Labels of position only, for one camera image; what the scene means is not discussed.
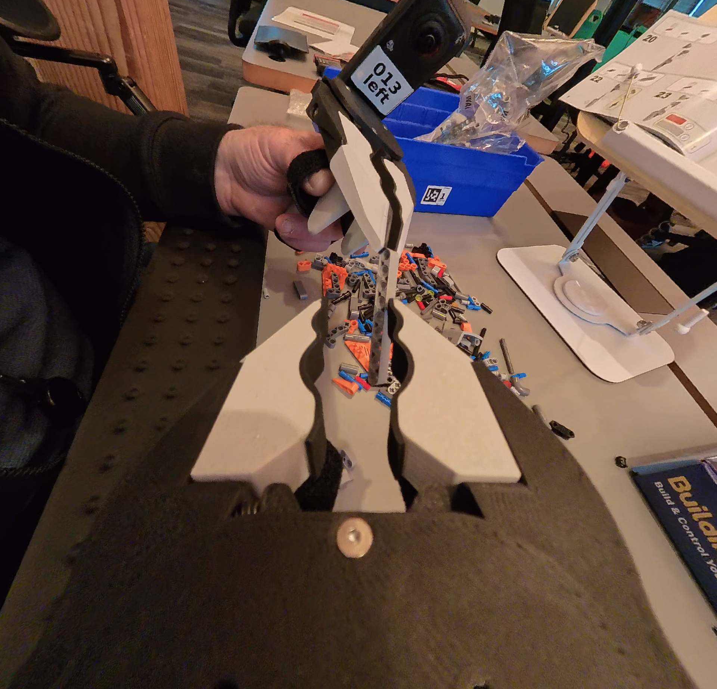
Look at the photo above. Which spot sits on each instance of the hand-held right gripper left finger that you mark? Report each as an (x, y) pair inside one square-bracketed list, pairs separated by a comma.
[(257, 420)]

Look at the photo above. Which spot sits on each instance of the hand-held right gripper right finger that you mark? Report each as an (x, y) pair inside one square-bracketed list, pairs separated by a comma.
[(459, 420)]

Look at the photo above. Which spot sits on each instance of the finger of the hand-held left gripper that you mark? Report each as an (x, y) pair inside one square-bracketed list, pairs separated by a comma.
[(407, 190), (358, 179)]

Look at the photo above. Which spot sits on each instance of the blue plastic bin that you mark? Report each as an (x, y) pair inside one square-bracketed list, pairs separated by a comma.
[(476, 179), (414, 107)]

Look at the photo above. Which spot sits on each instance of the pile of building pieces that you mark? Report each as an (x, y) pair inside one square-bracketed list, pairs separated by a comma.
[(425, 291)]

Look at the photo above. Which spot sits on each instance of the long grey holed beam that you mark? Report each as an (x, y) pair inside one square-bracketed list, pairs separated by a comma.
[(384, 308)]

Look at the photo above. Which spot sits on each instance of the person's left forearm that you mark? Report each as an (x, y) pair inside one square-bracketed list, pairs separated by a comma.
[(140, 151)]

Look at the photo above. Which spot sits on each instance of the person's left hand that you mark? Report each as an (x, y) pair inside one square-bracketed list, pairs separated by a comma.
[(252, 168)]

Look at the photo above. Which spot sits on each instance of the background table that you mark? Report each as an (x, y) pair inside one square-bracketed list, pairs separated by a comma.
[(313, 51)]

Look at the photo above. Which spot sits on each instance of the dark grey tube connector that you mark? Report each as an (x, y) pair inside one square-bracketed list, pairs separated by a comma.
[(539, 413)]

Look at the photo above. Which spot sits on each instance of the dark grey axle rod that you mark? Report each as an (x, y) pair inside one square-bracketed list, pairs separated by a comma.
[(508, 356)]

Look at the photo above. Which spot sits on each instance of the black angled connector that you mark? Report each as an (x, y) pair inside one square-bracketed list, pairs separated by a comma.
[(561, 428)]

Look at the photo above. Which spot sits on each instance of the clear plastic parts bag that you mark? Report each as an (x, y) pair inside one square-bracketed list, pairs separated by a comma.
[(504, 84)]

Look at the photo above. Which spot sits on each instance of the grey L beam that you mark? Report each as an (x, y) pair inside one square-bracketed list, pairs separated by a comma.
[(341, 334)]

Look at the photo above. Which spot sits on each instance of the black dimpled pad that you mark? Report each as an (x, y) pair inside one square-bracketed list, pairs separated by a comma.
[(168, 336)]

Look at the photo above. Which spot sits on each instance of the grey slope piece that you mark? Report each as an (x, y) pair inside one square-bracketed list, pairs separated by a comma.
[(300, 289)]

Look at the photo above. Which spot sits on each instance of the white stand base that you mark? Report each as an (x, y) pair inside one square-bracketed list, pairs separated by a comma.
[(588, 308)]

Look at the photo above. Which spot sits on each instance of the blue robot kit box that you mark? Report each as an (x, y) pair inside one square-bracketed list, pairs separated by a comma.
[(683, 521)]

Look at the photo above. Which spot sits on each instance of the person's torso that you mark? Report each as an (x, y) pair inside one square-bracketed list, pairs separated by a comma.
[(45, 286)]

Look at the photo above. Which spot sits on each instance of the instruction booklet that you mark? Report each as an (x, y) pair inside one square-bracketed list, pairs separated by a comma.
[(644, 67)]

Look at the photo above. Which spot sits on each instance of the wooden slat partition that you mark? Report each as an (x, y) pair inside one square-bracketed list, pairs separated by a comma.
[(123, 28)]

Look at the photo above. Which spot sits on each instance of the black office chair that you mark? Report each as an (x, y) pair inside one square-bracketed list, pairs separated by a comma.
[(33, 11)]

